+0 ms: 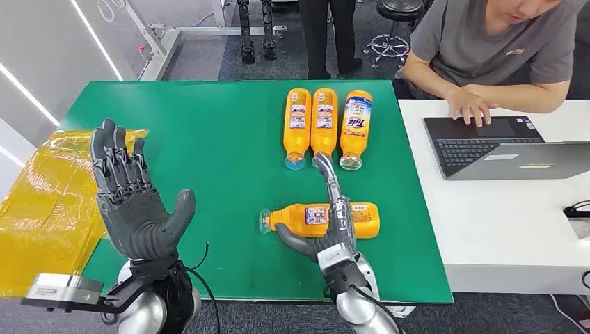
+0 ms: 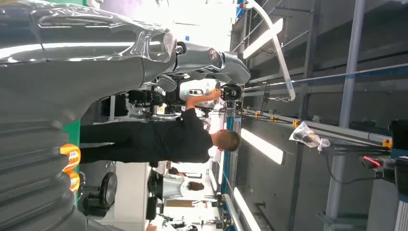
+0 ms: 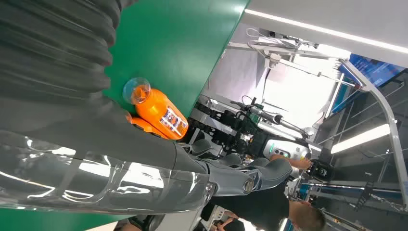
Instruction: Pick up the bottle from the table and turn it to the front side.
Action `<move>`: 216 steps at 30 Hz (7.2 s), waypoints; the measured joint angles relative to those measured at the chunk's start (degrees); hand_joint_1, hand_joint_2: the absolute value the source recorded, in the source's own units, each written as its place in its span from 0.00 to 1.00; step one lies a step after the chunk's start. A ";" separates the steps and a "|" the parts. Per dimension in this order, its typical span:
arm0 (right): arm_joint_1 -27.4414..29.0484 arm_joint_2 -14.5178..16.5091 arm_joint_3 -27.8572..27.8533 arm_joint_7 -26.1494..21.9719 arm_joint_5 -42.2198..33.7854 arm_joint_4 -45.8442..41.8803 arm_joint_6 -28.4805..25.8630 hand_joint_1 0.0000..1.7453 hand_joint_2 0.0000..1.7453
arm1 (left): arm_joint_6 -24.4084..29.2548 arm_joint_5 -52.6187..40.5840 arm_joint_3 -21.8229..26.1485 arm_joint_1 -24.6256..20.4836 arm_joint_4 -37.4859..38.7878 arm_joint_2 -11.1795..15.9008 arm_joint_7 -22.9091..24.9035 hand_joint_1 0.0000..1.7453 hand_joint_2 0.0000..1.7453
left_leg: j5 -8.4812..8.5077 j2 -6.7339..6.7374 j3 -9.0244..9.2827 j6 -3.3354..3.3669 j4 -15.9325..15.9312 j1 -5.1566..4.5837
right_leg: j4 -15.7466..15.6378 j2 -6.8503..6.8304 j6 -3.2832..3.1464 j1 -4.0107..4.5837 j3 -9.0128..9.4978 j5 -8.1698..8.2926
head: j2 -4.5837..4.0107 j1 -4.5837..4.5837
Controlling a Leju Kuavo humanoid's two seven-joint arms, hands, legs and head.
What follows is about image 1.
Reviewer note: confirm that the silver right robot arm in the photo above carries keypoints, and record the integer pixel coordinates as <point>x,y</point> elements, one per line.
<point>359,309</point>

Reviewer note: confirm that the person's right forearm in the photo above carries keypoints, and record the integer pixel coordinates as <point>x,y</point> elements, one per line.
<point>424,78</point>

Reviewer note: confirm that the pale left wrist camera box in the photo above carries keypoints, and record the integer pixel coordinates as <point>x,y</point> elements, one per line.
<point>60,288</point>

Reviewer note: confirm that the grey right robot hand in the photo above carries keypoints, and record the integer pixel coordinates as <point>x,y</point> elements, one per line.
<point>339,226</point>

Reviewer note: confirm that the black and white humanoid robot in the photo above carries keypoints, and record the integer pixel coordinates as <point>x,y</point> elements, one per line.
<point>246,37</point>

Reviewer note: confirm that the black round stool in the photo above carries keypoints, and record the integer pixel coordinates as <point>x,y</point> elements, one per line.
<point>398,9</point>

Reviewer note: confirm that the person's hand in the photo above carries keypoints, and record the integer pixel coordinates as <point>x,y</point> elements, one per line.
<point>468,106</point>

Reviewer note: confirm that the grey laptop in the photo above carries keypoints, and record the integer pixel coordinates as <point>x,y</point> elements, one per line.
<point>484,147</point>

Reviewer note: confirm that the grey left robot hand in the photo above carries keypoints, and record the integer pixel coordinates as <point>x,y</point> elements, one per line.
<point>133,221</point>

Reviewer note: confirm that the person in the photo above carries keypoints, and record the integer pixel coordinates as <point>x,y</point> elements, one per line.
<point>318,37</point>
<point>484,46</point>

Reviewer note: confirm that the white table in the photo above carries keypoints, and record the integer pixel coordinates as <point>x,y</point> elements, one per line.
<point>498,230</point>

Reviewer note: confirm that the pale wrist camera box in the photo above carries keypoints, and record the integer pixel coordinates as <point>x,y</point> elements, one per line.
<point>334,258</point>
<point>60,288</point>

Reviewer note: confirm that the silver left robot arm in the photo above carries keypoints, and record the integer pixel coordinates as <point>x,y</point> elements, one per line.
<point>143,313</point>

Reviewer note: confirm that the orange detergent bottle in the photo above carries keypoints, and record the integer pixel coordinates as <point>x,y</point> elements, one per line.
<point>297,138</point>
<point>295,221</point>
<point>324,138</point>
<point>355,143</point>

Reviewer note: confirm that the person's left forearm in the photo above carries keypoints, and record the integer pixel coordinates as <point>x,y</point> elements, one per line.
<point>521,97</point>

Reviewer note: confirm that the white metal frame stand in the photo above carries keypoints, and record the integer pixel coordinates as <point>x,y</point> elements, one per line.
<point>166,41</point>

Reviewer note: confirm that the yellow plastic bag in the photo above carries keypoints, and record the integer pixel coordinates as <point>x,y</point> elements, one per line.
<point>46,207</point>

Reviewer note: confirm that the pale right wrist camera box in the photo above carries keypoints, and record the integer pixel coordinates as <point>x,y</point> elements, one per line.
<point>334,258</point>

